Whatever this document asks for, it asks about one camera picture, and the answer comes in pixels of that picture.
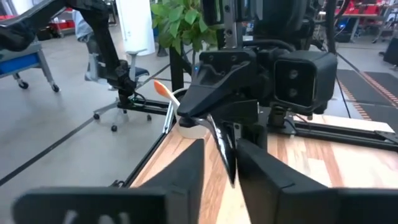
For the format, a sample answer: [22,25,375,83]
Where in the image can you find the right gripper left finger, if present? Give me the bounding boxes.
[136,138,206,224]

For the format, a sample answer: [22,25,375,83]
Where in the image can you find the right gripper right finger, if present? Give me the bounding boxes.
[236,138,340,224]

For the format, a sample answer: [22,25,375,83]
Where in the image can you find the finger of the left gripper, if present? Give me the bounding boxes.
[211,99,260,126]
[176,49,259,128]

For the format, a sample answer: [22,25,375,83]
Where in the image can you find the orange-handled spoon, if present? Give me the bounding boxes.
[154,80,237,189]

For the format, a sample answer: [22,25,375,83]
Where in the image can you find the white plant pot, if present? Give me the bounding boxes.
[172,88,209,140]

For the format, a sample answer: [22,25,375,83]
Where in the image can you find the green leafy plant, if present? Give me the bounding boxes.
[150,0,220,56]

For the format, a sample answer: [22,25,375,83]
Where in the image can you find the white office chair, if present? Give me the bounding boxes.
[83,49,153,133]

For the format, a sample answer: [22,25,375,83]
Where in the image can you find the white pillar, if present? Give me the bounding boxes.
[116,0,156,57]

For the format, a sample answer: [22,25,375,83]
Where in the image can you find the black orange-striped floor mat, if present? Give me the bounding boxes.
[363,70,398,100]
[336,68,398,121]

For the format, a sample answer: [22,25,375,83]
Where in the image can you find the red storage bins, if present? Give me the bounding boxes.
[337,0,389,16]

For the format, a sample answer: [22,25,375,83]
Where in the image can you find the grey cart blue panel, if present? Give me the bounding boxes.
[0,40,60,93]

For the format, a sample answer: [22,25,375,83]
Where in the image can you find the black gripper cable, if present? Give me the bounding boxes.
[242,39,296,53]

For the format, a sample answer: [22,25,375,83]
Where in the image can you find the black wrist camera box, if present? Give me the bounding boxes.
[273,50,338,115]

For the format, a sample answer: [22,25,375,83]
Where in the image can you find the black metal table frame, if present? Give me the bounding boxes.
[110,46,398,189]

